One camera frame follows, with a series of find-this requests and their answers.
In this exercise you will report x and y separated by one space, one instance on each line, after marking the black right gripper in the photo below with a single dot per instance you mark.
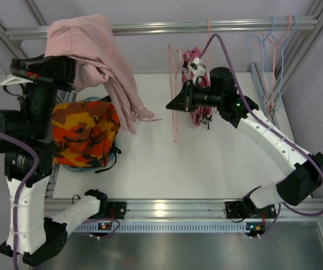
190 98

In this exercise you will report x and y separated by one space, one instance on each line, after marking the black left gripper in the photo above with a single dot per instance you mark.
44 77

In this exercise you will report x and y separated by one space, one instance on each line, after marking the light pink trousers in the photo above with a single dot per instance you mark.
90 42

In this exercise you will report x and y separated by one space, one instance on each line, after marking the orange camouflage trousers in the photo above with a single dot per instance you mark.
84 134

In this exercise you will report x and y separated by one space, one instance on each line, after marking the blue wire hanger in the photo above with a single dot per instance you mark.
256 48

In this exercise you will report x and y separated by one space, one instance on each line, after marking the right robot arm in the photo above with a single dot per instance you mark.
303 172

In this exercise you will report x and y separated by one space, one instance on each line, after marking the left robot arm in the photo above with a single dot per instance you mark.
28 161

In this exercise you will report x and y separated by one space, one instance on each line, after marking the pink camouflage trousers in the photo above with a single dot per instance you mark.
202 114

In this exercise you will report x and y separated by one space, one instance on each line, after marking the teal plastic basket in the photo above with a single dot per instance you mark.
113 157

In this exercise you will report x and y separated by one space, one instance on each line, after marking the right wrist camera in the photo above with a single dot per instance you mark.
196 69

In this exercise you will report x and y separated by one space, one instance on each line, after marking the top aluminium hanging rail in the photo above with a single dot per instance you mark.
241 25

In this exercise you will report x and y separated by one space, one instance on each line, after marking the front aluminium rail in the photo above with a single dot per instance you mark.
186 209

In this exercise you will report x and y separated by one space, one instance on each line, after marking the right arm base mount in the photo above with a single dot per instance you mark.
235 211

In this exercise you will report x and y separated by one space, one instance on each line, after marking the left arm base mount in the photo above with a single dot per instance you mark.
116 210

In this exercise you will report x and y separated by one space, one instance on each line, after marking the perforated cable tray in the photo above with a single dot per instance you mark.
165 227

